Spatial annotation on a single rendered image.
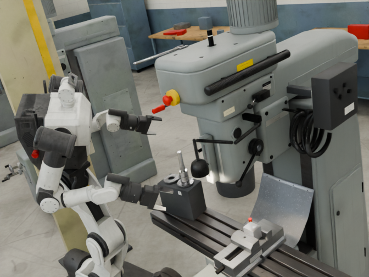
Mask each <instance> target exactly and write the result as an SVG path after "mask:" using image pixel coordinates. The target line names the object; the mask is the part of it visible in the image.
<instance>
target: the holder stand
mask: <svg viewBox="0 0 369 277"><path fill-rule="evenodd" d="M189 180H190V182H189V183H187V184H182V183H181V179H180V176H179V175H177V174H172V173H171V174H169V175H168V176H166V177H164V179H162V181H160V182H159V183H157V185H161V186H163V187H167V188H170V189H173V193H166V192H159V193H160V198H161V202H162V205H163V207H166V212H168V213H171V214H174V215H178V216H180V217H183V218H186V219H189V220H193V221H195V220H196V219H197V218H198V217H199V216H200V215H201V214H202V213H203V212H204V211H205V210H206V204H205V198H204V192H203V187H202V182H201V180H196V179H192V178H189Z"/></svg>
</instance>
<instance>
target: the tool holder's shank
mask: <svg viewBox="0 0 369 277"><path fill-rule="evenodd" d="M177 156H178V161H179V164H180V171H185V169H186V168H185V165H184V162H183V157H182V152H181V151H177Z"/></svg>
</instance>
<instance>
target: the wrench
mask: <svg viewBox="0 0 369 277"><path fill-rule="evenodd" d="M187 47H188V45H185V46H184V45H180V46H177V47H175V48H173V49H171V50H168V51H165V52H163V53H159V54H156V55H154V56H151V57H148V58H146V59H142V60H139V61H137V62H134V63H133V64H134V65H137V64H141V63H143V62H146V61H148V60H151V59H154V58H157V57H160V56H163V55H165V54H168V53H171V52H174V51H176V50H179V49H184V48H187Z"/></svg>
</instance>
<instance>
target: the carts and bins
mask: <svg viewBox="0 0 369 277"><path fill-rule="evenodd" d="M242 183H243V185H242V187H241V188H237V187H236V186H235V183H234V184H230V183H222V182H218V181H217V182H216V187H217V191H218V193H219V194H220V195H222V196H223V197H227V198H240V197H244V196H246V195H248V194H250V193H252V192H253V191H254V189H255V172H254V165H253V166H252V168H251V169H250V170H249V171H248V172H247V173H246V175H245V177H244V179H243V181H242Z"/></svg>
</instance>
